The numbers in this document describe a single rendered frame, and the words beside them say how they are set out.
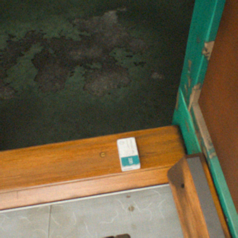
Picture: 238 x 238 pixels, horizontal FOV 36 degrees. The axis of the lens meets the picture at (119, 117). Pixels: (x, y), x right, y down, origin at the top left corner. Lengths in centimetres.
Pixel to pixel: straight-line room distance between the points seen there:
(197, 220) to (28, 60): 152
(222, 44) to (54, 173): 39
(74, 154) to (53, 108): 103
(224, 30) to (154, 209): 36
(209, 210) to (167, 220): 13
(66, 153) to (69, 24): 144
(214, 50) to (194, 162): 19
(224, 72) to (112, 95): 126
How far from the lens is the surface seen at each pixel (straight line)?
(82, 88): 180
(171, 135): 76
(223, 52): 54
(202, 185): 61
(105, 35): 204
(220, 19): 54
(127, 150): 71
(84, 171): 72
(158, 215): 71
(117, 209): 71
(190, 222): 62
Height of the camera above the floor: 141
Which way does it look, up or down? 56 degrees down
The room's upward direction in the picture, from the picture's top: 1 degrees counter-clockwise
